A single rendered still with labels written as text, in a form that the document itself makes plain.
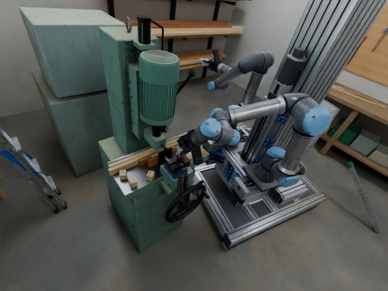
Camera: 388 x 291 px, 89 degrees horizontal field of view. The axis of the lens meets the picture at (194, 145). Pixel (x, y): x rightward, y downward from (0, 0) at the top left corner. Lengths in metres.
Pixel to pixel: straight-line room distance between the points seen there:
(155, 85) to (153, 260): 1.43
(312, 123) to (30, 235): 2.14
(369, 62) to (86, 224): 3.97
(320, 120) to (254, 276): 1.44
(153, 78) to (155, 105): 0.13
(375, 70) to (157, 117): 3.32
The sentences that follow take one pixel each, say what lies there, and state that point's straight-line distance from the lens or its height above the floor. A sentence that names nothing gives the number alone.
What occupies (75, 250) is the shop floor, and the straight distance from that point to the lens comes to 2.02.
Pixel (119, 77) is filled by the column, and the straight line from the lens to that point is 1.10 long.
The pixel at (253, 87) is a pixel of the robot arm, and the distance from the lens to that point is 1.61.
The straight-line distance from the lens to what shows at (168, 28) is 3.29.
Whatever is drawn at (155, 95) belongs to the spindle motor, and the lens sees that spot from 0.92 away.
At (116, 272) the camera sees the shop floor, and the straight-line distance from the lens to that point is 1.89.
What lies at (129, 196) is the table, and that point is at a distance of 1.11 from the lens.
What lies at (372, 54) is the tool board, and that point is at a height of 1.33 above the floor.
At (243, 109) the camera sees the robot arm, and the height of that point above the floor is 1.34.
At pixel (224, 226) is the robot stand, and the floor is 0.21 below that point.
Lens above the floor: 1.80
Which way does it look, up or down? 41 degrees down
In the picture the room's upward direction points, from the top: 12 degrees clockwise
